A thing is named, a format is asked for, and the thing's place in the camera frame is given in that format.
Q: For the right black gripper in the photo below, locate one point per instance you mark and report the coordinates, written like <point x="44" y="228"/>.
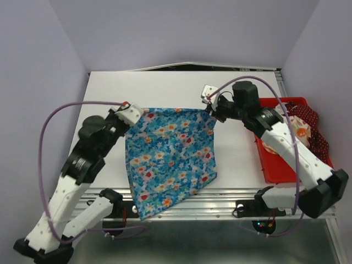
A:
<point x="216" y="111"/>

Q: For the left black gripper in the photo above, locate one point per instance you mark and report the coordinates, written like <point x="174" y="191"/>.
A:
<point x="112" y="115"/>

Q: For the blue floral skirt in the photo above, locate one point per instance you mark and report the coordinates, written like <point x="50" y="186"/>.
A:
<point x="169" y="157"/>

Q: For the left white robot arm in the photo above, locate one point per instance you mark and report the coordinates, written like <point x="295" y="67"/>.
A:
<point x="52" y="238"/>

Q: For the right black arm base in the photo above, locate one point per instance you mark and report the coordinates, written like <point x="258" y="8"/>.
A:
<point x="254" y="208"/>

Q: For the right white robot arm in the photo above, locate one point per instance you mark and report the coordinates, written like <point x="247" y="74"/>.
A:
<point x="318" y="186"/>

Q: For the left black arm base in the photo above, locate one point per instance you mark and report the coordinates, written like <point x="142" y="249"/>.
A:
<point x="129" y="209"/>

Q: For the orange floral cream skirt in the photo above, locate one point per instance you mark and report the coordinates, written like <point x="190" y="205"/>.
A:
<point x="299" y="117"/>

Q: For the red plastic bin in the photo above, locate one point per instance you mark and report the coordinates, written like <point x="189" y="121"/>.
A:
<point x="275" y="169"/>

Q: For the red polka dot skirt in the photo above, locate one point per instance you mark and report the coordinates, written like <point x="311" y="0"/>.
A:
<point x="318" y="145"/>

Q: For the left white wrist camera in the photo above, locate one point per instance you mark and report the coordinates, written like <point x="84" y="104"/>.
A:
<point x="129" y="113"/>

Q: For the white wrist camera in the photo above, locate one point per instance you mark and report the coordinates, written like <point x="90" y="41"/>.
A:
<point x="208" y="94"/>
<point x="129" y="113"/>

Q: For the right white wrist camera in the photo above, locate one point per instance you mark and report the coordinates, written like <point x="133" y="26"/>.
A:
<point x="208" y="94"/>

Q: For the aluminium frame rail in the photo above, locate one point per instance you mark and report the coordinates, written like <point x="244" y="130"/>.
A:
<point x="207" y="205"/>

